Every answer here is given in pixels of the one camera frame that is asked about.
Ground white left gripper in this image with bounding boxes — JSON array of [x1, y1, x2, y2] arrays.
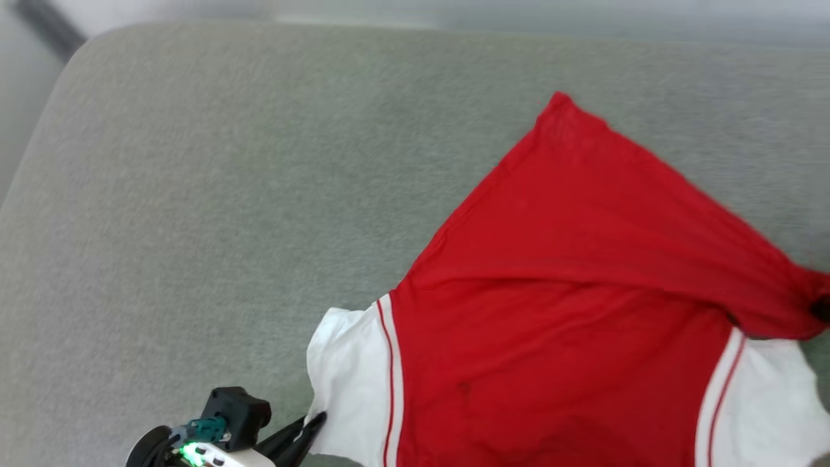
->
[[175, 413, 327, 467]]

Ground red and white garment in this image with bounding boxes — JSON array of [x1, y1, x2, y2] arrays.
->
[[305, 91, 830, 467]]

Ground grey fabric sofa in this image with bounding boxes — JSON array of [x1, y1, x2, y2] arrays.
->
[[0, 19, 830, 467]]

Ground teal left camera connector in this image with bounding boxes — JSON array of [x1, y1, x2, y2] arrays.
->
[[170, 417, 229, 446]]

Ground grey metal rail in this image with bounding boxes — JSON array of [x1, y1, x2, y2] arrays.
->
[[13, 0, 88, 64]]

